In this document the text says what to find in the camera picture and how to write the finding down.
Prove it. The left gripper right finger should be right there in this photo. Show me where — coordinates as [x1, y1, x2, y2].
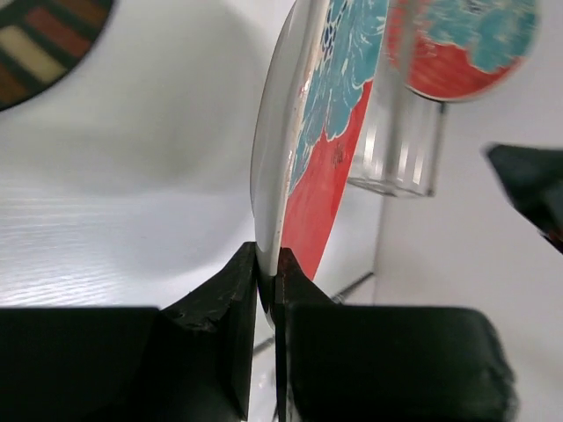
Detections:
[274, 248, 519, 421]

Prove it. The metal wire dish rack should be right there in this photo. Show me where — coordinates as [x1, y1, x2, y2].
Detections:
[330, 1, 446, 303]

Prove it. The red teal plate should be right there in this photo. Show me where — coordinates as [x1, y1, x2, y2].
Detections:
[385, 0, 541, 103]
[250, 1, 389, 321]

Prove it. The black rim beige plate front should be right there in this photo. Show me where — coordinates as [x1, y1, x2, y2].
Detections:
[1, 1, 116, 111]

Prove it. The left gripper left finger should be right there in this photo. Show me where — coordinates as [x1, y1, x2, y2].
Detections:
[1, 242, 257, 421]

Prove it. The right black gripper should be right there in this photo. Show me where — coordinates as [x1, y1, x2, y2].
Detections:
[484, 143, 562, 251]

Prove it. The red teal plate front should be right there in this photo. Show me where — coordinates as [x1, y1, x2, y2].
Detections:
[385, 0, 541, 103]

